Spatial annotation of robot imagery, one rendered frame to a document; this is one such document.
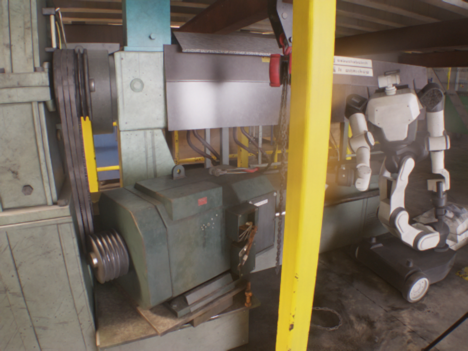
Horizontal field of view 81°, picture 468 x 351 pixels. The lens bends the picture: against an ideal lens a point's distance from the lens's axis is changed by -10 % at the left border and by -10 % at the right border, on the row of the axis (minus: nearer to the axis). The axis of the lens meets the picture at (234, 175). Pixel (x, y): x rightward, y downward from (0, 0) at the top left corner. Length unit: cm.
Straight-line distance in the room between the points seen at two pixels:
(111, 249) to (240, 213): 53
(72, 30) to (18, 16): 197
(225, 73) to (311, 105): 98
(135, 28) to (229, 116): 72
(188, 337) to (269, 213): 71
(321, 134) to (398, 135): 94
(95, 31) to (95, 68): 163
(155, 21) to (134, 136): 64
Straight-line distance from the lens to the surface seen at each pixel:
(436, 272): 239
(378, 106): 182
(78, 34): 325
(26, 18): 127
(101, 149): 432
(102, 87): 162
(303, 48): 98
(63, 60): 124
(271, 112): 200
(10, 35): 128
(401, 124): 185
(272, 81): 145
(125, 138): 177
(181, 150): 476
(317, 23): 99
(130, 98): 175
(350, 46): 360
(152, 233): 112
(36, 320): 150
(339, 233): 262
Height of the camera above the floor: 126
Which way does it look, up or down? 16 degrees down
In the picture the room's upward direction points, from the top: straight up
